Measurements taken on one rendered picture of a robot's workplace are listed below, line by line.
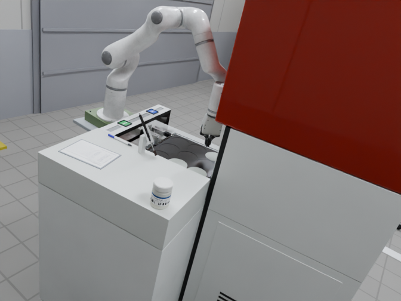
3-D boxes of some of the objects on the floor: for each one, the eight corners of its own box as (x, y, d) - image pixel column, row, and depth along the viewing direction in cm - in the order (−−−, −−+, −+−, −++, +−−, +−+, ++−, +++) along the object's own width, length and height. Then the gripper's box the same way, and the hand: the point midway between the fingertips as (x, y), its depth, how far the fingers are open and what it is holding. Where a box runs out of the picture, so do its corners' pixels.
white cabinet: (215, 255, 239) (246, 158, 202) (135, 376, 158) (162, 251, 121) (142, 216, 259) (158, 121, 221) (37, 306, 178) (34, 180, 141)
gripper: (201, 114, 159) (194, 147, 167) (231, 117, 163) (222, 150, 171) (199, 108, 165) (191, 140, 173) (227, 111, 169) (218, 143, 177)
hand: (207, 142), depth 171 cm, fingers closed
